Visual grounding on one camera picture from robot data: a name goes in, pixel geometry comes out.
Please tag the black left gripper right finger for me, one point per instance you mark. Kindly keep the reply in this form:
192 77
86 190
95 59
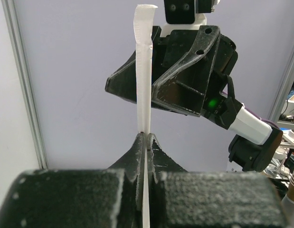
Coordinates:
183 199

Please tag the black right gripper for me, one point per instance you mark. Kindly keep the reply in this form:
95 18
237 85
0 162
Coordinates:
182 64

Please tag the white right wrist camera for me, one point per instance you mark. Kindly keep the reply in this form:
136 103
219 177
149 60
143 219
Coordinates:
186 14

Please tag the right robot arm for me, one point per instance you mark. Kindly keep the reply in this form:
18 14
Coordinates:
255 141

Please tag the stack of paper cups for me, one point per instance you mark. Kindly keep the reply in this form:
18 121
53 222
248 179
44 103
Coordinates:
288 201

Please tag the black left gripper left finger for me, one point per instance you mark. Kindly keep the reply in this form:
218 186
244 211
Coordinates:
52 198

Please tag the white paper stick packet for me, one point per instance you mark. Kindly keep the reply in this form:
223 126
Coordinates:
142 24

